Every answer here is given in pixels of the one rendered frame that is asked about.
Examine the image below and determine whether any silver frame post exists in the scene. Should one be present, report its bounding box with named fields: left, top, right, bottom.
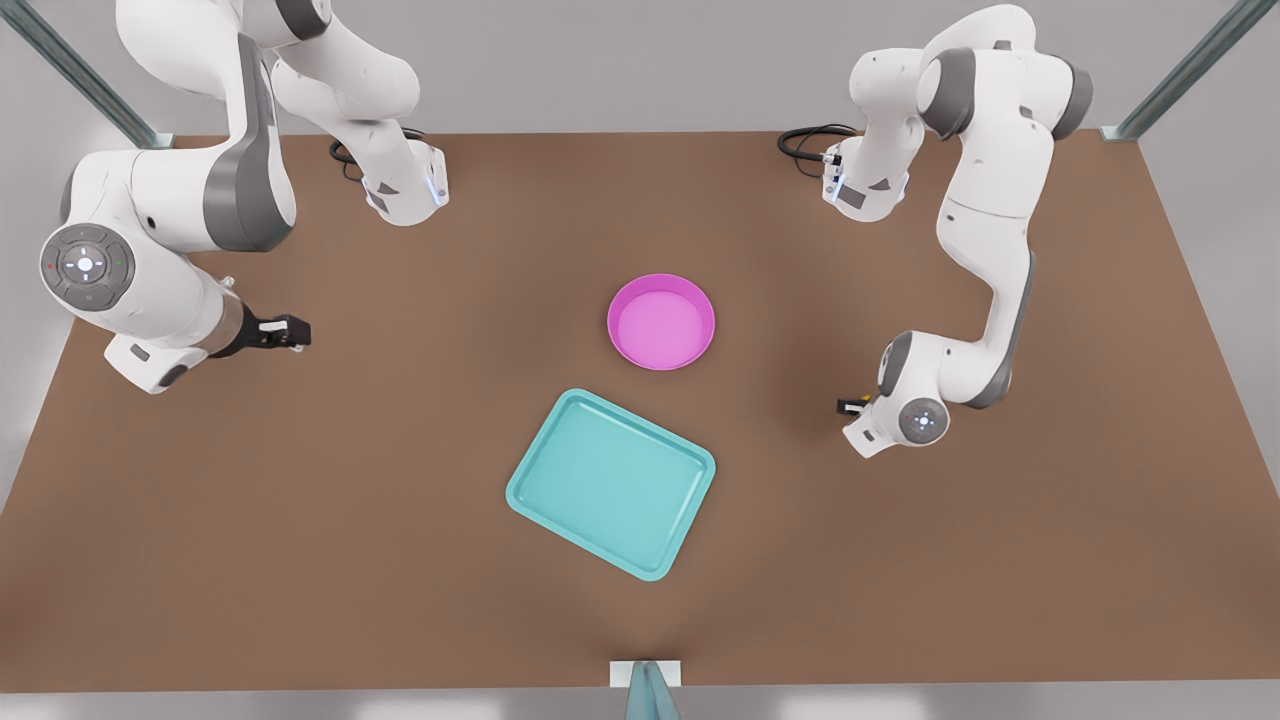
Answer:
left=610, top=659, right=684, bottom=720
left=1099, top=0, right=1280, bottom=142
left=0, top=0, right=177, bottom=150

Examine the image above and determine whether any pink round plate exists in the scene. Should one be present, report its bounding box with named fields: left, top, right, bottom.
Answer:
left=607, top=273, right=717, bottom=372

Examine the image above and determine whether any teal rectangular tray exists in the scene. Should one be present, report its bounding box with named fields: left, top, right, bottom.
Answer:
left=505, top=388, right=718, bottom=583

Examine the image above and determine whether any black cable loop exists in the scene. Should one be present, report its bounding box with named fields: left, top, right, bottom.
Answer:
left=777, top=123, right=862, bottom=180
left=329, top=127, right=428, bottom=183

